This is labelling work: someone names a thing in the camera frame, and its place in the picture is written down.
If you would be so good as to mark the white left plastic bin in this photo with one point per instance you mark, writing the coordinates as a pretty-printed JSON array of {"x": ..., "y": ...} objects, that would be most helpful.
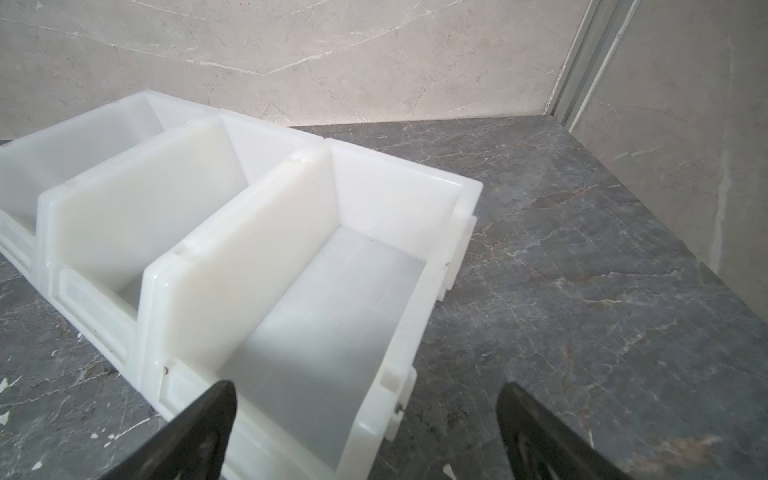
[{"x": 36, "y": 163}]

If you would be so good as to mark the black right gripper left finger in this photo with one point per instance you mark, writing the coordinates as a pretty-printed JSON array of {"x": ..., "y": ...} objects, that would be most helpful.
[{"x": 192, "y": 446}]

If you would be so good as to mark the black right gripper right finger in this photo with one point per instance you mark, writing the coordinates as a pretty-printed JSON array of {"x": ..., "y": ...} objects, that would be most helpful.
[{"x": 539, "y": 445}]

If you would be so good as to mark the white right plastic bin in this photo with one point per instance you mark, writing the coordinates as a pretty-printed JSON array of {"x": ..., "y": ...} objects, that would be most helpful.
[{"x": 311, "y": 291}]

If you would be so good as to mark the white middle plastic bin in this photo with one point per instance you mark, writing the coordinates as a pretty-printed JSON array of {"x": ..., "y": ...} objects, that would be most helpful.
[{"x": 98, "y": 232}]

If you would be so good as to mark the white plastic bin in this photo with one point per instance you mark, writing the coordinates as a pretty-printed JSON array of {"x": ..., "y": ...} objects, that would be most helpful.
[
  {"x": 311, "y": 291},
  {"x": 36, "y": 163},
  {"x": 98, "y": 232}
]

